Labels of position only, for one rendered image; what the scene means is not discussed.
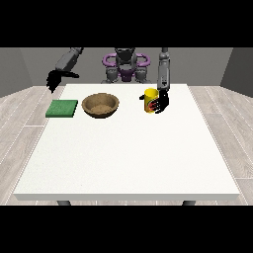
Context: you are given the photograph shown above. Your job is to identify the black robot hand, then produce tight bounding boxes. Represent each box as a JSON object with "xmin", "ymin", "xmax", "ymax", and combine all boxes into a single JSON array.
[
  {"xmin": 138, "ymin": 89, "xmax": 170, "ymax": 115},
  {"xmin": 45, "ymin": 69, "xmax": 80, "ymax": 94}
]

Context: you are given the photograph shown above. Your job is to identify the green square pad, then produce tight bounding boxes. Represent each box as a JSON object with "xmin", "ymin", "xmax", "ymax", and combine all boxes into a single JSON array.
[{"xmin": 44, "ymin": 99, "xmax": 79, "ymax": 119}]

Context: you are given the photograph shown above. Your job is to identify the brown wooden bowl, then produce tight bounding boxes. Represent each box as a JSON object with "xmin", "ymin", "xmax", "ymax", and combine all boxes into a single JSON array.
[{"xmin": 81, "ymin": 92, "xmax": 121, "ymax": 120}]

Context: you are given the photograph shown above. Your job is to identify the grey robot trunk purple rings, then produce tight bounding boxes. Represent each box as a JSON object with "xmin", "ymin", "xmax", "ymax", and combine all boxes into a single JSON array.
[{"xmin": 101, "ymin": 47, "xmax": 152, "ymax": 85}]

